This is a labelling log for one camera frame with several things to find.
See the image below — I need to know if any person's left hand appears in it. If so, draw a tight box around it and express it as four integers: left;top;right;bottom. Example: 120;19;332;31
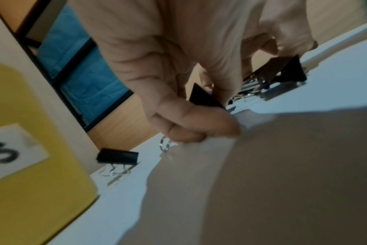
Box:
70;0;265;144

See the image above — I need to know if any person's right hand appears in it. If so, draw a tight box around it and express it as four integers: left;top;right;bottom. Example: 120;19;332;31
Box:
242;0;319;77

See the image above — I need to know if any black metal binder clip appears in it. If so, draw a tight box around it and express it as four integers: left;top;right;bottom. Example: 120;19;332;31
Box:
188;83;226;109

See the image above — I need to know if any group of black binder clips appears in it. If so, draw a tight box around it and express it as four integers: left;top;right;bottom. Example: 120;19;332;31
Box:
95;54;309;178

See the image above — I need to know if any yellow divided tin box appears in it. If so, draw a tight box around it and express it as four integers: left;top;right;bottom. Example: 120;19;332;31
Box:
0;61;99;245

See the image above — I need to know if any wooden partition panel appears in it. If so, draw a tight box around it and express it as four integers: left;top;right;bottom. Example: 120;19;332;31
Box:
87;92;160;153
304;0;367;47

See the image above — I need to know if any beige partition panel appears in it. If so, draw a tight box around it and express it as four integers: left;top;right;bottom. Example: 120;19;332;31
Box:
0;0;48;33

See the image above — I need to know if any blue chair with black frame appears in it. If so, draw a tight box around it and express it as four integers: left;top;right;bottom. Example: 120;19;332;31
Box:
37;4;133;126
15;0;135;134

